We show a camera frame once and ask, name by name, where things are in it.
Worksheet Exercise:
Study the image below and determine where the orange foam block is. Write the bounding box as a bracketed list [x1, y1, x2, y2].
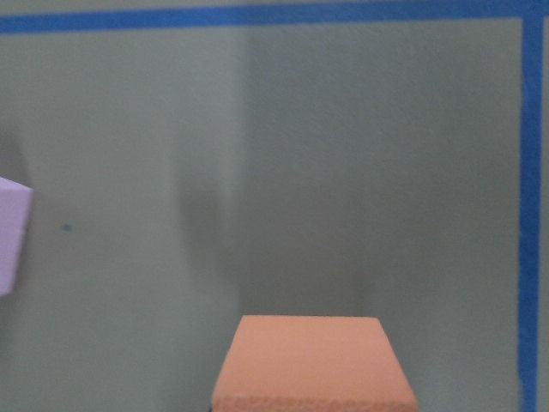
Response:
[211, 315, 419, 411]

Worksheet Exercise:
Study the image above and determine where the pink foam block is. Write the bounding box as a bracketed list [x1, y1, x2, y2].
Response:
[1, 178, 33, 296]

